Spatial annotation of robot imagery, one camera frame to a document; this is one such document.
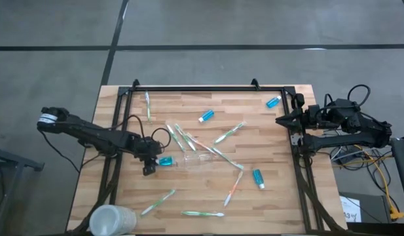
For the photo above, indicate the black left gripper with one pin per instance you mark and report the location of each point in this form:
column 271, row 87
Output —
column 146, row 147

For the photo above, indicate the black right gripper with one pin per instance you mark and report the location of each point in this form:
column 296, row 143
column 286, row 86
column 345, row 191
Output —
column 314, row 114

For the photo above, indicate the blue mouthwash bottle white cap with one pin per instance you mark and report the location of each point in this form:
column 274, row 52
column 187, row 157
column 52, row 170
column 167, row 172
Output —
column 165, row 161
column 257, row 177
column 207, row 115
column 273, row 102

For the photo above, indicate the clear acrylic organizer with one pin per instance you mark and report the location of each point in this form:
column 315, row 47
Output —
column 196, row 159

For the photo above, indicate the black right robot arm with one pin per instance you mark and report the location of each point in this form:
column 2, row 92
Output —
column 339, row 142

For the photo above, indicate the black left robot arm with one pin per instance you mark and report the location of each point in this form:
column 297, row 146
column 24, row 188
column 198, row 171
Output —
column 90, row 134

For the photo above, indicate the grey metal mounting plate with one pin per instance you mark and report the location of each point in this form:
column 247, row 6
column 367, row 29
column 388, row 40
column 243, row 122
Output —
column 295, row 139

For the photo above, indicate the black power adapter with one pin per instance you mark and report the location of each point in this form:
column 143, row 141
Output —
column 344, row 158

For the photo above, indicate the white paper sheet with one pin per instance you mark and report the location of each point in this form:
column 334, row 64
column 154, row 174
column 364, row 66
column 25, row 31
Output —
column 350, row 208

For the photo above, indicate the black floor case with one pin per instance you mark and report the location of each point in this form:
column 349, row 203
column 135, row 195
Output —
column 372, row 206

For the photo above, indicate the grey metal stand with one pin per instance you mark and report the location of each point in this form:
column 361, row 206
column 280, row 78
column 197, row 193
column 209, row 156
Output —
column 11, row 160

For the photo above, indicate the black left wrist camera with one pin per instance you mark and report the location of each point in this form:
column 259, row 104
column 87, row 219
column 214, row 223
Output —
column 149, row 169

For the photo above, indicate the black aluminium table frame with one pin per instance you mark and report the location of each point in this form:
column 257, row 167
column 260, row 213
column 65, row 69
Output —
column 205, row 88

